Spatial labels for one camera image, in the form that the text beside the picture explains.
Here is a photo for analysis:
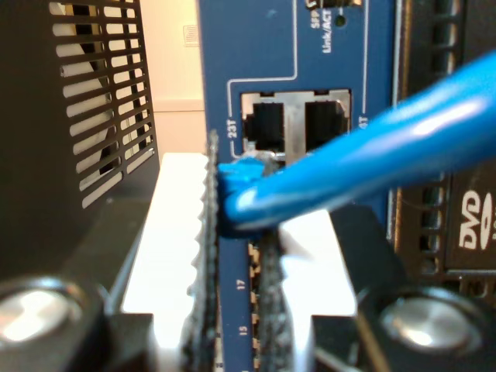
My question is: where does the blue network cable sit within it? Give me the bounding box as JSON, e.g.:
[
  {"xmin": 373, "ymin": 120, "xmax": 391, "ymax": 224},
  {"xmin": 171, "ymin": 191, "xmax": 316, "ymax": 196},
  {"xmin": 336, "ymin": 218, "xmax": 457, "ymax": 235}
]
[{"xmin": 216, "ymin": 50, "xmax": 496, "ymax": 239}]

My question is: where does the black rack server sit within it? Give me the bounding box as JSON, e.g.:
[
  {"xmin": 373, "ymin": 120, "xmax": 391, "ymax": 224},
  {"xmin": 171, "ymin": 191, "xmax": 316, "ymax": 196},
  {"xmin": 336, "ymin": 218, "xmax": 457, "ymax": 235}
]
[{"xmin": 387, "ymin": 0, "xmax": 496, "ymax": 305}]

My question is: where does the black perforated metal panel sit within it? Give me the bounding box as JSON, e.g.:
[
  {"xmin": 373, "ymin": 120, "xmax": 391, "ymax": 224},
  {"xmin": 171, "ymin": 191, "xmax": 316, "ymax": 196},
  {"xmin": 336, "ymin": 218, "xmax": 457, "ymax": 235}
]
[{"xmin": 0, "ymin": 0, "xmax": 160, "ymax": 280}]

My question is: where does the blue network switch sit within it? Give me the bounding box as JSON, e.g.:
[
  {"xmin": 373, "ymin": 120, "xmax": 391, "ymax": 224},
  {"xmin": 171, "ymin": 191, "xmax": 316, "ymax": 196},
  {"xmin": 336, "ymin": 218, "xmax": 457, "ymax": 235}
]
[{"xmin": 197, "ymin": 0, "xmax": 400, "ymax": 372}]

